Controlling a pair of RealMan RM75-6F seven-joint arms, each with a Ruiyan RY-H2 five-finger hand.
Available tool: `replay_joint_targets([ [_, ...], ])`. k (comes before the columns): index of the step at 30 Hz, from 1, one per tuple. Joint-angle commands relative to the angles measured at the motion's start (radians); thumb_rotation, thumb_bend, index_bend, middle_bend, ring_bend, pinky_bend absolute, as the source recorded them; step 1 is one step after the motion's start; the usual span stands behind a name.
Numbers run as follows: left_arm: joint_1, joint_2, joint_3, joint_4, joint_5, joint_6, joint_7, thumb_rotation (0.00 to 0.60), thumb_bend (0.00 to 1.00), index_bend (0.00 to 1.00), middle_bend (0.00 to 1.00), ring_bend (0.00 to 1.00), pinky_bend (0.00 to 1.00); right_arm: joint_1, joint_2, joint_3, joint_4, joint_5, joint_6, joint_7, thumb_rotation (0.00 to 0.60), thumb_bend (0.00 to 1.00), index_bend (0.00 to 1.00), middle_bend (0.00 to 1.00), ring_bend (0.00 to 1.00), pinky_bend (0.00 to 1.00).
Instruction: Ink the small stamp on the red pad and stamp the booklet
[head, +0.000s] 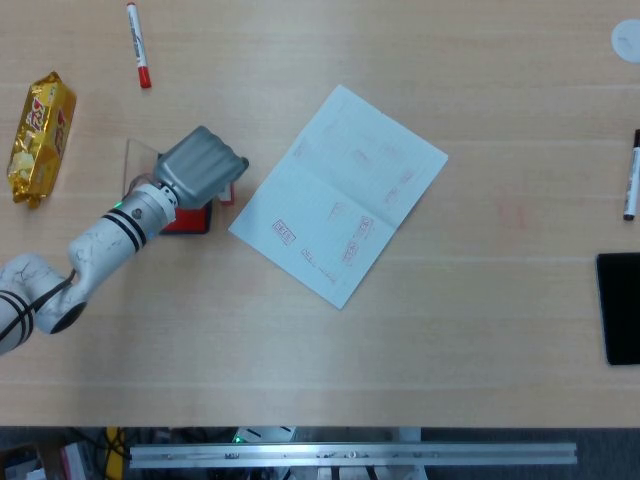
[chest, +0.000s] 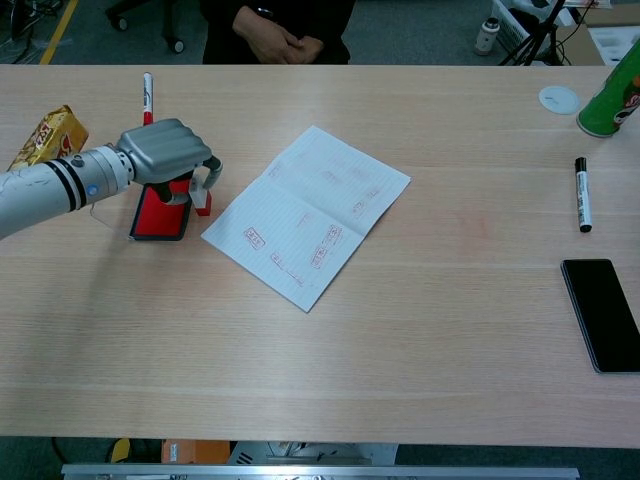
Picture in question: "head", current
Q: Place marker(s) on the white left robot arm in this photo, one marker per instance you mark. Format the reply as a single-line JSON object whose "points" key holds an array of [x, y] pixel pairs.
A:
{"points": [[100, 240]]}

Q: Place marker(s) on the small white red stamp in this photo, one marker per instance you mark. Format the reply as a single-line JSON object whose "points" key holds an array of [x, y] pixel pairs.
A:
{"points": [[229, 196]]}

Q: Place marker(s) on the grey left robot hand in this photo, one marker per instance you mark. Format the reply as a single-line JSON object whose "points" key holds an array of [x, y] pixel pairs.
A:
{"points": [[200, 167]]}

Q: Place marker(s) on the red whiteboard marker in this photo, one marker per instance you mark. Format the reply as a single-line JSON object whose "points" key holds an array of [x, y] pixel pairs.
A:
{"points": [[136, 40]]}

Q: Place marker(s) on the aluminium rail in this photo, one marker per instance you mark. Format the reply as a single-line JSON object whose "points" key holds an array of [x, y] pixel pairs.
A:
{"points": [[350, 455]]}

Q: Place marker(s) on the white round grommet cover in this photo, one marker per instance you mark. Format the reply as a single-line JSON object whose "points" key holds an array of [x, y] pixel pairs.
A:
{"points": [[627, 40]]}

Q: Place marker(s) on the golden snack packet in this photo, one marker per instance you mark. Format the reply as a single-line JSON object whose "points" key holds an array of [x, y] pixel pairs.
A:
{"points": [[42, 135]]}

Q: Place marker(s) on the black smartphone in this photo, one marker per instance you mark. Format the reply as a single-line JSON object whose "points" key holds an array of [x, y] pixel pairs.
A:
{"points": [[622, 310]]}

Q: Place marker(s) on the black whiteboard marker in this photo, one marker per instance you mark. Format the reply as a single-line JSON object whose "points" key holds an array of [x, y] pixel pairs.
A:
{"points": [[632, 185]]}

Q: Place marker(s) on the open lined notebook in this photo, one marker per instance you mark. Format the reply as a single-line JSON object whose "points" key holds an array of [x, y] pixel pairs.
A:
{"points": [[340, 190]]}

